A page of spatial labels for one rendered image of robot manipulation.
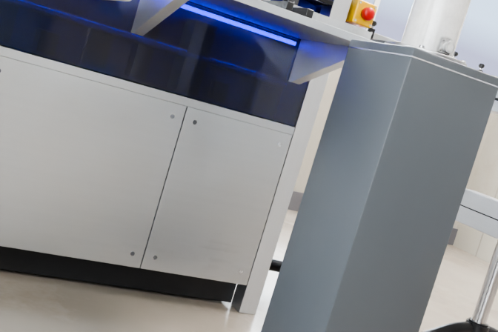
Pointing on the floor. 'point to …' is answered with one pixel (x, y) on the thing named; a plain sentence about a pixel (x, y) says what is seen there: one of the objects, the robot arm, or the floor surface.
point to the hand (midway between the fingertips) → (290, 1)
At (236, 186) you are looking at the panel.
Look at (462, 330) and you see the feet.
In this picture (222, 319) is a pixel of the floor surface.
